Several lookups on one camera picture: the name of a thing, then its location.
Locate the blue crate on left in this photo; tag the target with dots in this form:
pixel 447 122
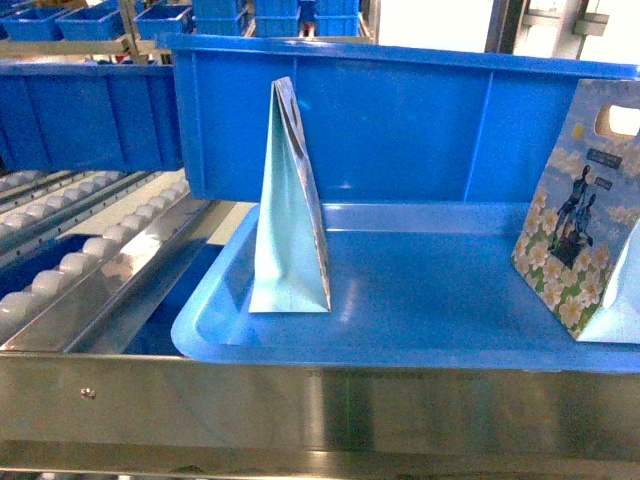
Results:
pixel 87 116

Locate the blue plastic tray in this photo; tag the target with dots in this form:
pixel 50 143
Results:
pixel 412 286

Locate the flower gift bag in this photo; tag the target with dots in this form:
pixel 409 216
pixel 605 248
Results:
pixel 579 245
pixel 291 272

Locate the large blue plastic crate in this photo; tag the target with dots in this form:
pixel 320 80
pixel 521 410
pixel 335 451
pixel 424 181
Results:
pixel 382 123

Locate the steel shelf front rail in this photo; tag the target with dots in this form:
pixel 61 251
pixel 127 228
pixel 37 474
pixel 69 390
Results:
pixel 169 416

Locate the white roller conveyor track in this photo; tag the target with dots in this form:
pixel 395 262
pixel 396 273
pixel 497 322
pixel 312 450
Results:
pixel 61 302

